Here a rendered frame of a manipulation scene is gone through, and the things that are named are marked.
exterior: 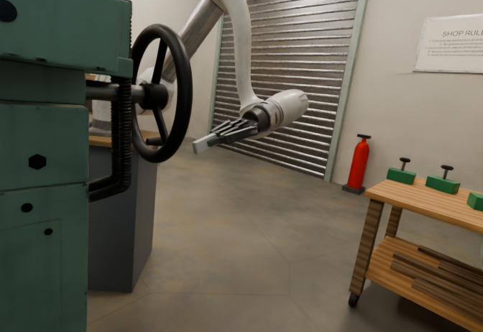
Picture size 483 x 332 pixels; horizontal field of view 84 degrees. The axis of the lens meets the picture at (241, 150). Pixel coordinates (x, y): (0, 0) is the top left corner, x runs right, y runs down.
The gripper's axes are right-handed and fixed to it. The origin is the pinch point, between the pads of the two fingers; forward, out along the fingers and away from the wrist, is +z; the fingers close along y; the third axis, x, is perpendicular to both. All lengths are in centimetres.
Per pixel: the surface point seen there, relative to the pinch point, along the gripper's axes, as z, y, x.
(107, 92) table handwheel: 19.3, 1.5, -18.3
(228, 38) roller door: -243, -275, -11
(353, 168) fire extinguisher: -202, -57, 121
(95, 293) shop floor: 36, -45, 62
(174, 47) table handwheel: 8.2, 9.8, -24.3
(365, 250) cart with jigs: -51, 21, 64
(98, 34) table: 26.3, 30.3, -27.2
